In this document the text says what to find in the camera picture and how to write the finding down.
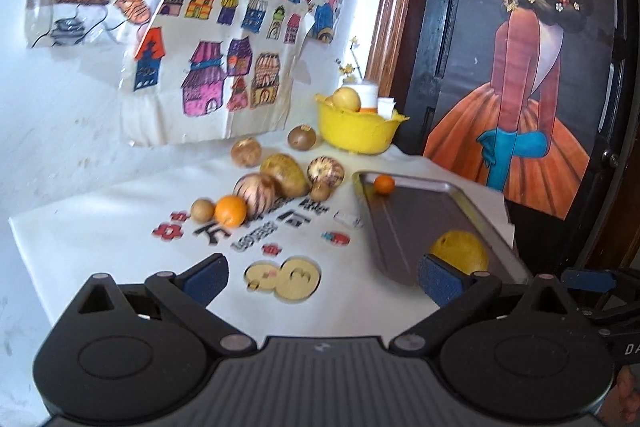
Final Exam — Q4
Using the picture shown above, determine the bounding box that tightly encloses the yellow flower sprig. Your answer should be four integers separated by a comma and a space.
335, 36, 366, 82

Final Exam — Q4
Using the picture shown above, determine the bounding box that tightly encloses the yellow-green pear on table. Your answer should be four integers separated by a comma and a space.
259, 153, 310, 198

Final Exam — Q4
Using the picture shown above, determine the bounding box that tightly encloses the wooden door frame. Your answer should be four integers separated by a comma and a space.
365, 0, 426, 98

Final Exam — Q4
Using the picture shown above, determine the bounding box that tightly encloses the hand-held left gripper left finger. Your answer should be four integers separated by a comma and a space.
72, 253, 258, 355

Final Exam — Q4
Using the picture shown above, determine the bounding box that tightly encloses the sunflower girl wall poster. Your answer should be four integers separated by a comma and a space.
422, 0, 618, 220

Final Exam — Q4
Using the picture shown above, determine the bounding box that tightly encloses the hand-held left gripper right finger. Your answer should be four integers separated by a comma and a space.
390, 254, 583, 355

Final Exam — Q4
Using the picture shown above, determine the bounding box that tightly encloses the black door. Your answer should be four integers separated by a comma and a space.
390, 0, 640, 268

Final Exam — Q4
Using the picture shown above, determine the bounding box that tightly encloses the coloured houses drawing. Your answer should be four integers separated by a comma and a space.
119, 0, 313, 148

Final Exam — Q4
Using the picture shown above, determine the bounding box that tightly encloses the small clear plastic piece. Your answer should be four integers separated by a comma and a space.
334, 211, 365, 230

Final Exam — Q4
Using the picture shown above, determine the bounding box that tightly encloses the white printed tablecloth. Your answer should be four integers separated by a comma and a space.
7, 137, 518, 343

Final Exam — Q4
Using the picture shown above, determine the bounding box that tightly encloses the dark brown round fruit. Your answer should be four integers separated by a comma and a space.
288, 125, 318, 152

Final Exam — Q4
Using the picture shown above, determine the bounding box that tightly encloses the striped tan melon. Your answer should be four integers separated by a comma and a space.
232, 173, 281, 218
306, 155, 345, 188

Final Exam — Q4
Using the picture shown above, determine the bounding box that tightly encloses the person's right hand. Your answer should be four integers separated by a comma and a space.
612, 367, 640, 427

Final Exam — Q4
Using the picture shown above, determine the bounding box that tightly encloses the pale yellow round fruit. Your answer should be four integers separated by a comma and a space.
332, 88, 362, 112

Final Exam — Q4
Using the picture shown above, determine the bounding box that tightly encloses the tan speckled round fruit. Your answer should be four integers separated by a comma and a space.
230, 138, 262, 168

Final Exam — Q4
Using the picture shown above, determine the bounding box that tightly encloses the yellow plastic bowl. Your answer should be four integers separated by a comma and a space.
314, 93, 411, 156

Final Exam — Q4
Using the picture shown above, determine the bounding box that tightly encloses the metal tray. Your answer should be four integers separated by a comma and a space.
351, 170, 533, 288

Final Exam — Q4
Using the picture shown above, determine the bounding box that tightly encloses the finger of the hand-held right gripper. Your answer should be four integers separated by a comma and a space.
589, 306, 640, 338
560, 268, 640, 294

